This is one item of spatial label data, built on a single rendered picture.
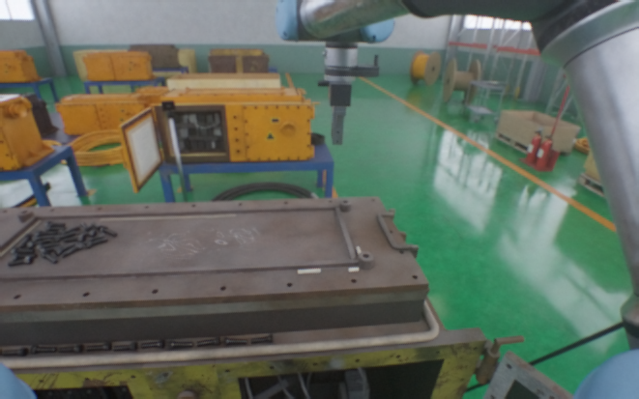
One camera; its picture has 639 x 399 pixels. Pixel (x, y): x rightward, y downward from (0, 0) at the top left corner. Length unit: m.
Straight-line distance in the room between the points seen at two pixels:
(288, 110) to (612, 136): 3.02
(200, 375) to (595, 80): 0.86
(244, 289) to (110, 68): 9.36
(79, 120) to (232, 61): 3.81
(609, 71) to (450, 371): 0.80
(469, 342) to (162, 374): 0.73
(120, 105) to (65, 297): 6.26
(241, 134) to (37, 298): 2.67
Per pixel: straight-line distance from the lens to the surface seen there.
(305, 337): 0.85
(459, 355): 0.96
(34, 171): 4.20
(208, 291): 0.80
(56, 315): 0.95
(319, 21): 0.56
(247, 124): 3.30
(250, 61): 9.07
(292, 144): 3.36
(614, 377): 0.32
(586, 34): 0.40
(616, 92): 0.39
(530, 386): 0.97
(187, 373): 0.87
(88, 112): 7.32
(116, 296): 0.87
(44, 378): 0.99
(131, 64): 9.75
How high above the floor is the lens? 1.90
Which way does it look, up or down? 28 degrees down
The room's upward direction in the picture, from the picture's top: 2 degrees clockwise
